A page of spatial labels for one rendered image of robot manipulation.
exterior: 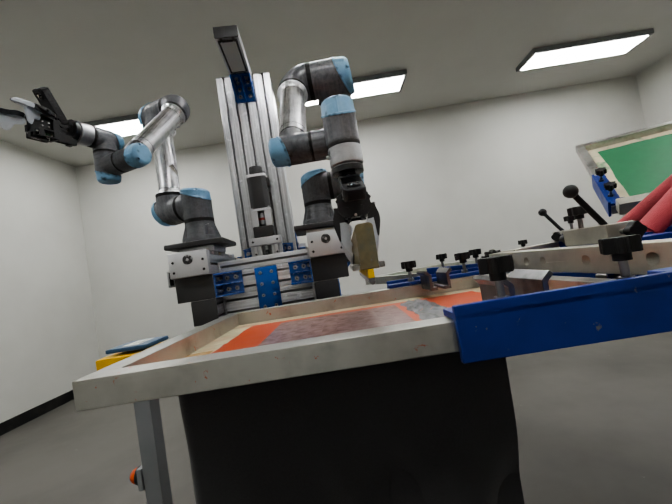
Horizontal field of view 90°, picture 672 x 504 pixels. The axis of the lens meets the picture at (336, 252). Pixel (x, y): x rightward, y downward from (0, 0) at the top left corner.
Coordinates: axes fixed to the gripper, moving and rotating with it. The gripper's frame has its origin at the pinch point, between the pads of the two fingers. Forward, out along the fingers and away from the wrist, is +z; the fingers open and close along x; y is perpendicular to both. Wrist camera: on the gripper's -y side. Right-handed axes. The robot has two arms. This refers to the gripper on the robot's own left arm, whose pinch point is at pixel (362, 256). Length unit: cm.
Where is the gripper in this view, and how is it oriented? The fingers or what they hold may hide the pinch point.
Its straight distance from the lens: 71.3
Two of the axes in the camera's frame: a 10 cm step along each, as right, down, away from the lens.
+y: 0.2, 0.3, 10.0
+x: -9.9, 1.6, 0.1
